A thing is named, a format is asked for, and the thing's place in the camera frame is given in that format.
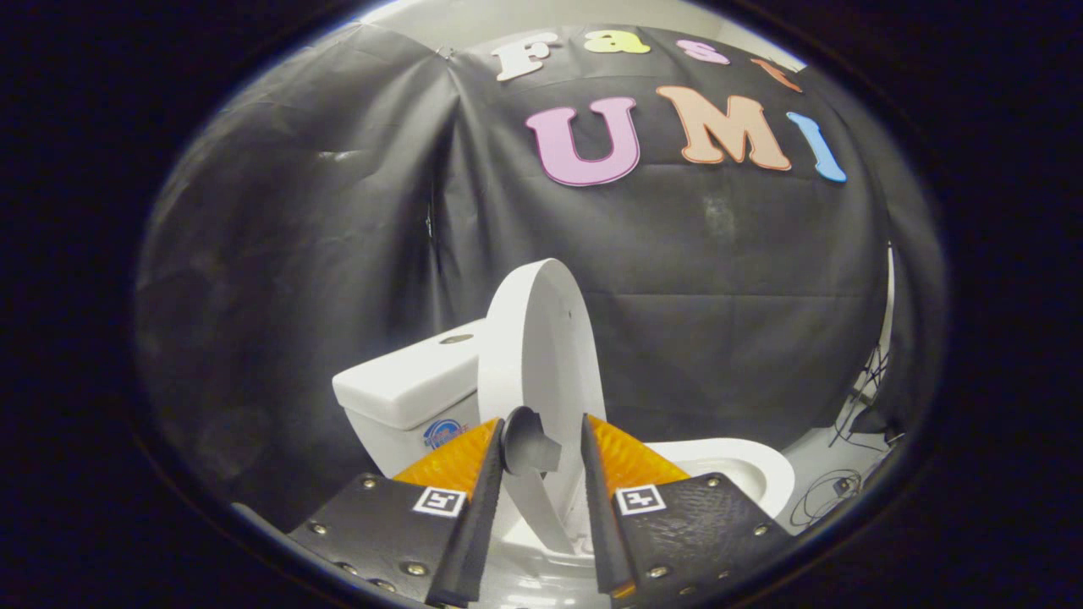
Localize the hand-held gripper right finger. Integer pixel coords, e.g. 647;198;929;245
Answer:
580;413;794;603

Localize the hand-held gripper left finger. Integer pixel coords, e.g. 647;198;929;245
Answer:
286;417;507;609

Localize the white toilet lid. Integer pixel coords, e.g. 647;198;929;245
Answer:
476;257;609;561

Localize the white ceramic toilet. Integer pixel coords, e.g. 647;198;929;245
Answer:
332;318;797;609

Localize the white toilet seat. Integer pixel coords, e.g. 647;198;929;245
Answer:
641;436;797;518

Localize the black backdrop cloth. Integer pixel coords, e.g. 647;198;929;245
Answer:
135;21;945;527

